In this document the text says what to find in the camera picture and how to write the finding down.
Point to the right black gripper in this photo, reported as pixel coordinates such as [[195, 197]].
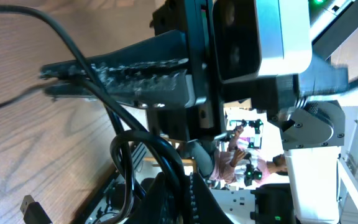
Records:
[[183, 29]]

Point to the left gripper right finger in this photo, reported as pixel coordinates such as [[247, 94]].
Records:
[[200, 205]]

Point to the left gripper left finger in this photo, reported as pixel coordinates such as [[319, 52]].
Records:
[[158, 206]]

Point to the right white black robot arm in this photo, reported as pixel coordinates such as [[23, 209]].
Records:
[[303, 106]]

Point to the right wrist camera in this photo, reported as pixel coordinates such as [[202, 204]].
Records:
[[260, 38]]

